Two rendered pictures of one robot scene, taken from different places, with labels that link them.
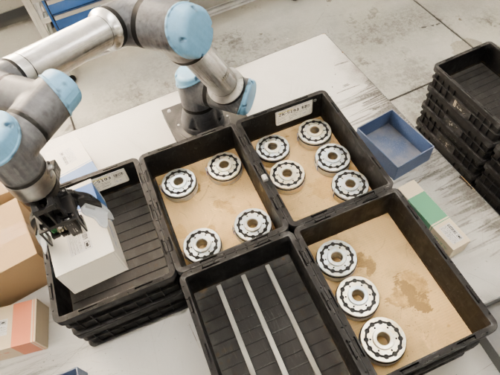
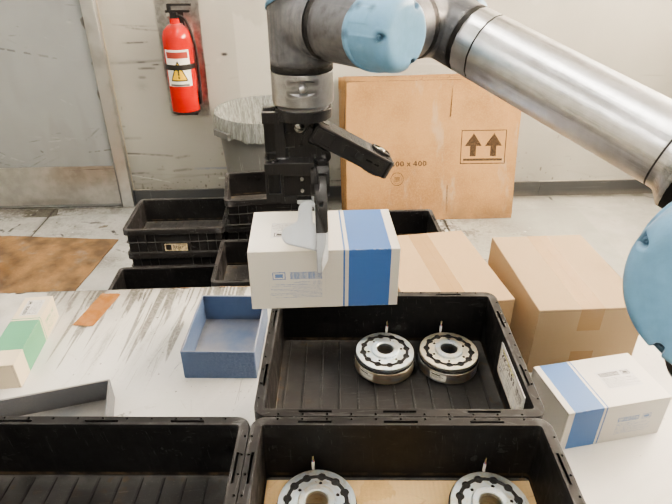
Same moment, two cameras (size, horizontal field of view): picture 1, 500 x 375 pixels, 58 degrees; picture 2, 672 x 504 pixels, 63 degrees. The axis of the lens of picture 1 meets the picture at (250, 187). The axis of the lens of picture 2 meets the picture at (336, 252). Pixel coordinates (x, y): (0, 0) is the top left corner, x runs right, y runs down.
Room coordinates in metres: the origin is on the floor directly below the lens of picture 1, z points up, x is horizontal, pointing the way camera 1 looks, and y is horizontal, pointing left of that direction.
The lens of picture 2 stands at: (0.70, -0.28, 1.49)
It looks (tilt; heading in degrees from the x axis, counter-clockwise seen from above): 30 degrees down; 105
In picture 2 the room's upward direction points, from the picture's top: straight up
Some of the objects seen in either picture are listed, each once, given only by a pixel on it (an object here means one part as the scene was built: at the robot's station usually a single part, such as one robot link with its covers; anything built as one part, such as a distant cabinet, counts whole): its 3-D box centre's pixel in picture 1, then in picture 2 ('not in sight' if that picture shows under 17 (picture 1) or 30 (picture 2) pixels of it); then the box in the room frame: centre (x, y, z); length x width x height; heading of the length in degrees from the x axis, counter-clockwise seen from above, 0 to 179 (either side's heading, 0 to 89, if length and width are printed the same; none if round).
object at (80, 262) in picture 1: (82, 234); (323, 256); (0.50, 0.37, 1.09); 0.20 x 0.12 x 0.09; 19
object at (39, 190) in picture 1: (32, 178); (302, 89); (0.48, 0.36, 1.33); 0.08 x 0.08 x 0.05
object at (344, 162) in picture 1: (332, 157); not in sight; (0.78, -0.25, 0.86); 0.10 x 0.10 x 0.01
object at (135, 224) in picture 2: not in sight; (185, 248); (-0.48, 1.55, 0.31); 0.40 x 0.30 x 0.34; 19
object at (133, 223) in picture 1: (108, 242); (389, 374); (0.60, 0.40, 0.87); 0.40 x 0.30 x 0.11; 15
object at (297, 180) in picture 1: (286, 174); not in sight; (0.74, -0.11, 0.86); 0.10 x 0.10 x 0.01
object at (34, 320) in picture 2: not in sight; (23, 339); (-0.20, 0.45, 0.73); 0.24 x 0.06 x 0.06; 112
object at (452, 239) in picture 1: (429, 218); not in sight; (0.60, -0.51, 0.73); 0.24 x 0.06 x 0.06; 21
